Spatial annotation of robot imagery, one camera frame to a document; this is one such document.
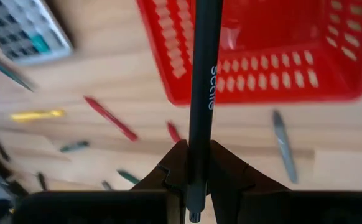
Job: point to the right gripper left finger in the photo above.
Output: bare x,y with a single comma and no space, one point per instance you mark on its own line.
174,168

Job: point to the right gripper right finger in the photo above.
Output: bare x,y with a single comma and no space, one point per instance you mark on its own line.
227,174

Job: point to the red crayon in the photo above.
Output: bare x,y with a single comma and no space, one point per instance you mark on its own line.
173,132
111,119

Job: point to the green crayon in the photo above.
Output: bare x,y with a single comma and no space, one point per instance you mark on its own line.
128,176

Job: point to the grey crayon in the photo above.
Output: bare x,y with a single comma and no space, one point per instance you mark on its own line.
284,146

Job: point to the dark teal pen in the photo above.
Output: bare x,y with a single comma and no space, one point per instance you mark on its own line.
74,146

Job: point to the grey pen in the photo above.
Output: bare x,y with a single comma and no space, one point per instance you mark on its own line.
107,185

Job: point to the yellow highlighter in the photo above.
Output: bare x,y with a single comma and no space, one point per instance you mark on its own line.
38,115

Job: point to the red plastic bin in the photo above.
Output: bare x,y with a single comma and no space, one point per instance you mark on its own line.
277,28

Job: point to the white desk calculator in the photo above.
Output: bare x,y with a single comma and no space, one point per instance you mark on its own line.
19,28

